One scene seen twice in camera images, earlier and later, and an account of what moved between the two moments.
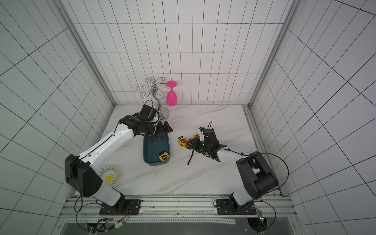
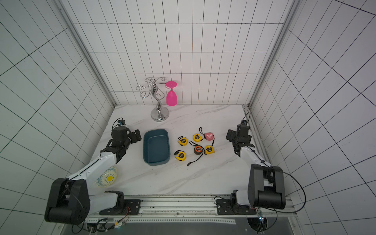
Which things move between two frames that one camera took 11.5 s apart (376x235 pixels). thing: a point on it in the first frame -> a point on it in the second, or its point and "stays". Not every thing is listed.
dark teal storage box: [152, 150] stays
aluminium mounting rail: [177, 206] stays
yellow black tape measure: [164, 157] -> [180, 155]
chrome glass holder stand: [156, 87] stays
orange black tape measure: [188, 143] -> [198, 150]
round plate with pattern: [108, 174] stays
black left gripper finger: [152, 139] -> [134, 137]
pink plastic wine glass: [172, 98] stays
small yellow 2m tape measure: [182, 141] stays
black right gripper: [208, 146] -> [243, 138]
